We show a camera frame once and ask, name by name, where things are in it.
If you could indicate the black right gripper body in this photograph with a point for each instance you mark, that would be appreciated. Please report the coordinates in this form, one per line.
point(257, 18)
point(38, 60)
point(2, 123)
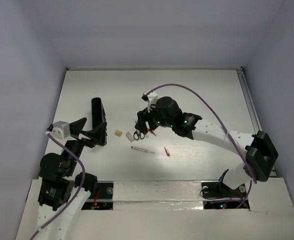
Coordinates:
point(159, 120)

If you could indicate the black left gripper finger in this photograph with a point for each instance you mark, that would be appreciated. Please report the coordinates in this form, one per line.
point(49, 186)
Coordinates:
point(76, 127)
point(98, 135)

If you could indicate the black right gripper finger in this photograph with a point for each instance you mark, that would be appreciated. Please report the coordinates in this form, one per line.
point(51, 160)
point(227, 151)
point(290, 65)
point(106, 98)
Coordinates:
point(149, 116)
point(141, 122)

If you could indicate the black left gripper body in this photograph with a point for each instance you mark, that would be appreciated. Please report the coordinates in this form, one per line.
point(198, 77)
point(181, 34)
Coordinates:
point(87, 139)

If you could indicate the black handled scissors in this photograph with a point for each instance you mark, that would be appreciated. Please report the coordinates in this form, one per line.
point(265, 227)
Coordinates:
point(138, 135)

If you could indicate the clear red gel pen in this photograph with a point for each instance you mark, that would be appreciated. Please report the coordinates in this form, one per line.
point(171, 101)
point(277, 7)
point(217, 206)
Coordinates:
point(152, 132)

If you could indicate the white eraser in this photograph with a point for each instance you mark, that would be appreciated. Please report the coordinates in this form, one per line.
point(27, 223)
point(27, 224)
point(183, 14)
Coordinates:
point(130, 137)

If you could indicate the white pen red cap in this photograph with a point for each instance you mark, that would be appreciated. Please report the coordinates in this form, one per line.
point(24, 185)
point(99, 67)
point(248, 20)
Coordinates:
point(142, 150)

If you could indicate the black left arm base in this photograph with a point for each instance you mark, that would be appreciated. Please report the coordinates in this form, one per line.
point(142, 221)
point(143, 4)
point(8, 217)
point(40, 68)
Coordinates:
point(102, 199)

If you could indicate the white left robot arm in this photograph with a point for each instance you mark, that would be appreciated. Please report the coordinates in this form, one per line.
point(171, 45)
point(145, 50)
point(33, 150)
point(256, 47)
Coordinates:
point(65, 184)

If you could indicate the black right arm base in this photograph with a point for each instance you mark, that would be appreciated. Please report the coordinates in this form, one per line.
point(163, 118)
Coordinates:
point(219, 197)

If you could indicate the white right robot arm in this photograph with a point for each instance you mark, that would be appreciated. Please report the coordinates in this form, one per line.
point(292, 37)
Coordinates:
point(257, 149)

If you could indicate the black stationery container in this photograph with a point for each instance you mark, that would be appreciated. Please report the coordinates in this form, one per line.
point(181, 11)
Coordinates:
point(98, 115)

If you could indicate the yellow small eraser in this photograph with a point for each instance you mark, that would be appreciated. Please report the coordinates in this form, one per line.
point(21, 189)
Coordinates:
point(118, 133)

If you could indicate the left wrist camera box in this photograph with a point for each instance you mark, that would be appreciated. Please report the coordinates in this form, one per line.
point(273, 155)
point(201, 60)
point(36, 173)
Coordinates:
point(59, 130)

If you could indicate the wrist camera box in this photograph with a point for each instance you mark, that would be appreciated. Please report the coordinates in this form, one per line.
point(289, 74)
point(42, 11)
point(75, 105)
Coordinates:
point(149, 96)
point(59, 130)

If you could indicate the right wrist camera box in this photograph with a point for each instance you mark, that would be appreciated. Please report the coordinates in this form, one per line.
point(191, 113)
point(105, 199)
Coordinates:
point(149, 96)

